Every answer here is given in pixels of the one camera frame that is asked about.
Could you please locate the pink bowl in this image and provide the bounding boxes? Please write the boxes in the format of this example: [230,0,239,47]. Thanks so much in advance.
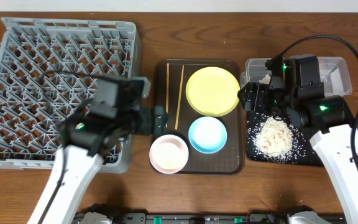
[149,134,189,174]

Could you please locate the crumpled white paper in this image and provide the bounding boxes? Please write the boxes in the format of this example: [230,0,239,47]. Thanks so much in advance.
[259,74,271,85]

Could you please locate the black waste tray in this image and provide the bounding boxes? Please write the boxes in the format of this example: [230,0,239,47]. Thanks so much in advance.
[246,108,326,167]

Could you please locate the light blue bowl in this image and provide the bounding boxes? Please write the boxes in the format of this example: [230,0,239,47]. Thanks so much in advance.
[188,116,227,154]

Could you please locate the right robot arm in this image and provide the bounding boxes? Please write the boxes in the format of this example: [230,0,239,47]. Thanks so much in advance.
[237,82,358,223]

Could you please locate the white cup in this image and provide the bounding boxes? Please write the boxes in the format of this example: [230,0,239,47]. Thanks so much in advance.
[140,77,151,98]

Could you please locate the clear plastic waste bin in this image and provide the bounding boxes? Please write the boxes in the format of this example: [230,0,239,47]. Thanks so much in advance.
[241,57,352,96]

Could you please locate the yellow plate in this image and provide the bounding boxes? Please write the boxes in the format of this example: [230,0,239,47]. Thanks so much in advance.
[185,67,240,117]

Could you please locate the left wooden chopstick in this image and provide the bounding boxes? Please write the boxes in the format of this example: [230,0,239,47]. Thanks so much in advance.
[165,62,170,114]

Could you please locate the dark brown serving tray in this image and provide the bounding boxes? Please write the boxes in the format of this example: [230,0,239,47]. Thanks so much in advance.
[154,59,246,175]

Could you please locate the spilled rice pile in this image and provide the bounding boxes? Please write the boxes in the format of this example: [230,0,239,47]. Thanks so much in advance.
[247,112,316,164]

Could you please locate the wooden chopstick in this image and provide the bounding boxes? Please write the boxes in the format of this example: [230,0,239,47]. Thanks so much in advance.
[175,65,185,130]
[165,62,170,114]

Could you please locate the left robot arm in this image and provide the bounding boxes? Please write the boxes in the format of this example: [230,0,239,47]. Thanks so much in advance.
[29,106,168,223]

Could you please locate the right wooden chopstick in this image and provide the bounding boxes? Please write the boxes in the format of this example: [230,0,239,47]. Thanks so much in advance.
[175,65,185,130]

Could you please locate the grey dishwasher rack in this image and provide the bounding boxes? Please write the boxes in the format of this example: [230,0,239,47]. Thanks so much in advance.
[0,17,142,169]

